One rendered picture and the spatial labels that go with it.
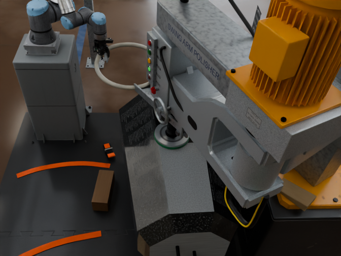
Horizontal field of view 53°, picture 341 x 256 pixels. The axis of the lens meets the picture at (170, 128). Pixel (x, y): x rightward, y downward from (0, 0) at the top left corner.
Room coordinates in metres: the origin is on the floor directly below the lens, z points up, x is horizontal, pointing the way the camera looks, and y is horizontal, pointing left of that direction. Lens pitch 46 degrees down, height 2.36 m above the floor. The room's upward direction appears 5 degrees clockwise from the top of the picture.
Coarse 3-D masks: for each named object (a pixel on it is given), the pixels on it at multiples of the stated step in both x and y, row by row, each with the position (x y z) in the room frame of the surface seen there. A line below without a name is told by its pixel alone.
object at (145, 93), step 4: (136, 84) 1.77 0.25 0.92; (136, 88) 1.75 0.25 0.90; (140, 88) 1.71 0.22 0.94; (144, 88) 1.79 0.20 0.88; (148, 88) 1.79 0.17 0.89; (140, 92) 1.70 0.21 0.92; (144, 92) 1.65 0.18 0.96; (148, 92) 1.73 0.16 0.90; (144, 96) 1.65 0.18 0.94; (148, 96) 1.61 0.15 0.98; (148, 100) 1.60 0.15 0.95; (152, 100) 1.55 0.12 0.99; (152, 104) 1.55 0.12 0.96; (164, 116) 1.42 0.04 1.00; (168, 116) 1.38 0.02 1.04; (172, 116) 1.36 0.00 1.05; (168, 120) 1.36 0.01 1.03; (172, 120) 1.34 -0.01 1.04; (176, 120) 1.32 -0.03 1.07; (172, 124) 1.34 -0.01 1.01; (176, 124) 1.30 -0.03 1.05; (176, 128) 1.30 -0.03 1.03; (176, 132) 1.23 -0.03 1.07; (184, 132) 1.23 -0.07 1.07; (184, 136) 1.23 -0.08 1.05
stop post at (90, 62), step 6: (84, 0) 3.19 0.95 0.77; (90, 0) 3.19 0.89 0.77; (84, 6) 3.19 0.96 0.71; (90, 6) 3.19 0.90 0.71; (90, 30) 3.19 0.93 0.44; (90, 36) 3.19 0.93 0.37; (90, 42) 3.19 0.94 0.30; (90, 48) 3.19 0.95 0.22; (90, 54) 3.19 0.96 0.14; (96, 54) 3.19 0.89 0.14; (90, 60) 3.26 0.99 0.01; (102, 60) 3.28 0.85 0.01; (90, 66) 3.15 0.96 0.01; (102, 66) 3.17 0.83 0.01
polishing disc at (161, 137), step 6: (162, 126) 1.50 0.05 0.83; (156, 132) 1.44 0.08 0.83; (162, 132) 1.45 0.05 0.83; (156, 138) 1.39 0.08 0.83; (162, 138) 1.40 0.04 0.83; (168, 138) 1.40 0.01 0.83; (174, 138) 1.41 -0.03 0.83; (186, 138) 1.41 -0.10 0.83; (162, 144) 1.36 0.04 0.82; (168, 144) 1.35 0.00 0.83; (174, 144) 1.36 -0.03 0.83; (180, 144) 1.36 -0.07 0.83
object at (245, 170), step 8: (240, 144) 0.87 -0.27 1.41; (240, 152) 0.85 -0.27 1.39; (248, 152) 0.83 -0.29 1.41; (232, 160) 0.90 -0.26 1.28; (240, 160) 0.84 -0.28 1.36; (248, 160) 0.82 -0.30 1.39; (232, 168) 0.87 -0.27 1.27; (240, 168) 0.83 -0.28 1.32; (248, 168) 0.81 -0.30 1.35; (256, 168) 0.80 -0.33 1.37; (264, 168) 0.79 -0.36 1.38; (272, 168) 0.80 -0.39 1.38; (280, 168) 0.82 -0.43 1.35; (232, 176) 0.85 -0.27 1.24; (240, 176) 0.82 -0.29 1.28; (248, 176) 0.80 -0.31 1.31; (256, 176) 0.79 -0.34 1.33; (264, 176) 0.79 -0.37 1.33; (272, 176) 0.80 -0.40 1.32; (240, 184) 0.81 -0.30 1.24; (248, 184) 0.80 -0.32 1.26; (256, 184) 0.79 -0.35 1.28; (264, 184) 0.80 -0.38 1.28; (272, 184) 0.82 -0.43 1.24
